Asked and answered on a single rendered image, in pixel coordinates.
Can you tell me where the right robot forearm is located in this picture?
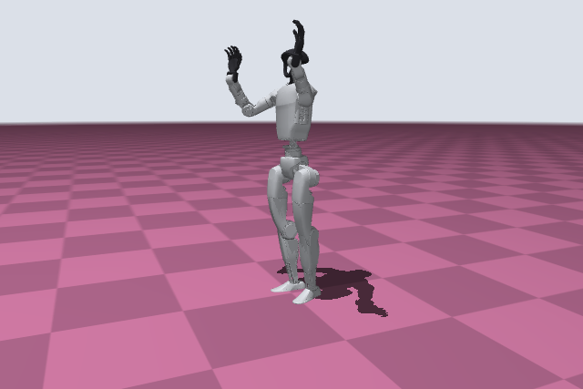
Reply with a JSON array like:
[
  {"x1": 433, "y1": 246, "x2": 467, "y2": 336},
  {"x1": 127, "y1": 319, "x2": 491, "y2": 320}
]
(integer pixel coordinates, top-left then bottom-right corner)
[{"x1": 226, "y1": 74, "x2": 250, "y2": 109}]

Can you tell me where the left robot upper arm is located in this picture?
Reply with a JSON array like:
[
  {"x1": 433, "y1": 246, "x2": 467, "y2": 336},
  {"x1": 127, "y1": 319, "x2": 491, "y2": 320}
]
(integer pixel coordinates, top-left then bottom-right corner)
[{"x1": 297, "y1": 84, "x2": 317, "y2": 107}]

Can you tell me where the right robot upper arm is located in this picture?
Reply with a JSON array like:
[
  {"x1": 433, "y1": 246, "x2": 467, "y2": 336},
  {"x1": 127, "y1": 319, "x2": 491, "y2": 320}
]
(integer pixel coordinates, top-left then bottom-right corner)
[{"x1": 241, "y1": 88, "x2": 279, "y2": 117}]

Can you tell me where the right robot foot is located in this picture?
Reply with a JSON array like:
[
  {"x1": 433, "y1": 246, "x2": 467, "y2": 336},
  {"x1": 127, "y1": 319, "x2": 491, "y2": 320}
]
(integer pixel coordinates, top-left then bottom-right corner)
[{"x1": 271, "y1": 280, "x2": 306, "y2": 292}]

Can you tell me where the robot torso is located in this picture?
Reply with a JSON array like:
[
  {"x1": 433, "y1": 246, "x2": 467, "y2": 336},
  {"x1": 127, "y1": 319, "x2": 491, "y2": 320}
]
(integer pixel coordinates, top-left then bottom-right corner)
[{"x1": 275, "y1": 81, "x2": 312, "y2": 179}]

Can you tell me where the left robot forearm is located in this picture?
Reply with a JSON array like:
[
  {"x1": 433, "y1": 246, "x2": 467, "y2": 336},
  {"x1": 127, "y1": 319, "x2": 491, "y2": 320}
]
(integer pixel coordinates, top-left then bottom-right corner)
[{"x1": 287, "y1": 56, "x2": 314, "y2": 102}]

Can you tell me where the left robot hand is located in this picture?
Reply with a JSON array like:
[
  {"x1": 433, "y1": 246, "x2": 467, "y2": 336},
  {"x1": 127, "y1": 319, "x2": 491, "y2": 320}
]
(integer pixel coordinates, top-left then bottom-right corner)
[{"x1": 291, "y1": 20, "x2": 304, "y2": 67}]

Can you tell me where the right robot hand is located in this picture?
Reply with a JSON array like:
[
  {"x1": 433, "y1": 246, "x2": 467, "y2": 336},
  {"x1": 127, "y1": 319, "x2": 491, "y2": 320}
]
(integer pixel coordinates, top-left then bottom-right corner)
[{"x1": 224, "y1": 46, "x2": 242, "y2": 83}]

